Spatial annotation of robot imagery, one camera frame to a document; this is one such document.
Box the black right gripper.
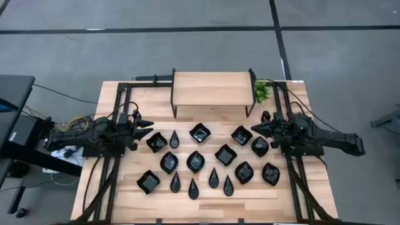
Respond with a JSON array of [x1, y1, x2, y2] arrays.
[[251, 111, 293, 149]]

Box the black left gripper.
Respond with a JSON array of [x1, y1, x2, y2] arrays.
[[117, 109, 155, 143]]

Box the black leaf shaped mini plate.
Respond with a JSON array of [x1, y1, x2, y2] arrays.
[[159, 151, 179, 175], [251, 136, 270, 158], [186, 150, 206, 174], [234, 161, 254, 185]]

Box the black square wavy mini plate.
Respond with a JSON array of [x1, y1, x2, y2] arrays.
[[136, 169, 161, 196], [146, 131, 169, 154], [189, 122, 212, 144], [230, 124, 254, 147], [214, 143, 238, 168]]

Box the green potted plant white pot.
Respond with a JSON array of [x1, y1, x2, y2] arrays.
[[254, 79, 272, 104]]

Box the wooden riser shelf black legs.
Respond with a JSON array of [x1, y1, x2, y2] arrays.
[[170, 67, 257, 119]]

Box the white paper sheet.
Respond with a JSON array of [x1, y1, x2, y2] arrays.
[[51, 145, 84, 166]]

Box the black computer box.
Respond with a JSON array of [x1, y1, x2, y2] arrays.
[[7, 114, 40, 146]]

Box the grey metal stand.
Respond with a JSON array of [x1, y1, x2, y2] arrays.
[[370, 104, 400, 136]]

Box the black desk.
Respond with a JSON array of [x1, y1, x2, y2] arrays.
[[0, 74, 84, 216]]

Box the black aluminium rail frame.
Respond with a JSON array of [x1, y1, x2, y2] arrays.
[[271, 81, 340, 223], [73, 81, 173, 224]]

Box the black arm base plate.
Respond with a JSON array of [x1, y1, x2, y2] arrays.
[[81, 145, 126, 158], [281, 143, 325, 157]]

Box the black mount bar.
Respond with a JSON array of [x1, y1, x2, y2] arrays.
[[134, 74, 173, 82]]

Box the yellow cable bundle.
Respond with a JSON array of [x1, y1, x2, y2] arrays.
[[57, 116, 91, 132]]

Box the black floor cable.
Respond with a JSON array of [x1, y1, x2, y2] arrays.
[[32, 83, 99, 104]]

